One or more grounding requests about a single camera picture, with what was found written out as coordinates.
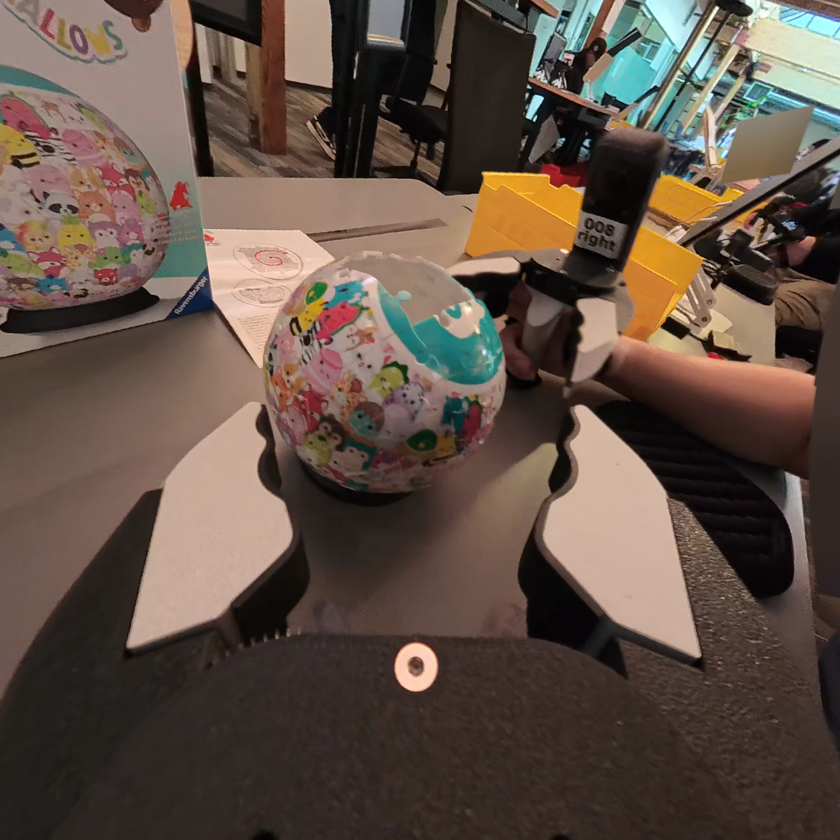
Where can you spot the red storage bin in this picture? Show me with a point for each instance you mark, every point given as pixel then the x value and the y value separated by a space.
pixel 568 174

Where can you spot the wooden background desk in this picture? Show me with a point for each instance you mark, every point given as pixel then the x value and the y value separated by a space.
pixel 571 95

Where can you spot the wooden post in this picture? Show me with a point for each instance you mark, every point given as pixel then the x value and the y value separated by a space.
pixel 266 79

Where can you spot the yellow plastic bin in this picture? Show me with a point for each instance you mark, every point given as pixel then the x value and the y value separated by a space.
pixel 518 223
pixel 695 197

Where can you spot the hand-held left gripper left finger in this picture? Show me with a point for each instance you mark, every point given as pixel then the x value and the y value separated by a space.
pixel 216 538

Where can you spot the black wrist rest pad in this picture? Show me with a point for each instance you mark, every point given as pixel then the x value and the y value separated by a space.
pixel 722 499

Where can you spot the white instruction leaflet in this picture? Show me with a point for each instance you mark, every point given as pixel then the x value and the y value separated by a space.
pixel 262 262

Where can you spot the black monitor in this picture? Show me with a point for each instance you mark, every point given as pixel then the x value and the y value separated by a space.
pixel 223 19

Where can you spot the white puzzle packaging box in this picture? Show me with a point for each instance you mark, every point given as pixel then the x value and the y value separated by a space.
pixel 98 164

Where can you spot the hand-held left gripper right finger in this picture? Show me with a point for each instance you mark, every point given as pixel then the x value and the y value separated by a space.
pixel 617 538

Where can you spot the colourful puzzle ball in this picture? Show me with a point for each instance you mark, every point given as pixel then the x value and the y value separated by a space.
pixel 367 407

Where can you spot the grey panel on black stand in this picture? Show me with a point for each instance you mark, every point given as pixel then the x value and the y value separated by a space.
pixel 387 19

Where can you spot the person's right hand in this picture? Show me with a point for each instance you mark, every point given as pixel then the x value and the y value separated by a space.
pixel 512 348

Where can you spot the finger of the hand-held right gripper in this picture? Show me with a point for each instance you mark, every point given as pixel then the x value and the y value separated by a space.
pixel 600 334
pixel 489 268

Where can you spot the person's right forearm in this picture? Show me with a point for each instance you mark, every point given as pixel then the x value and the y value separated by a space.
pixel 722 407

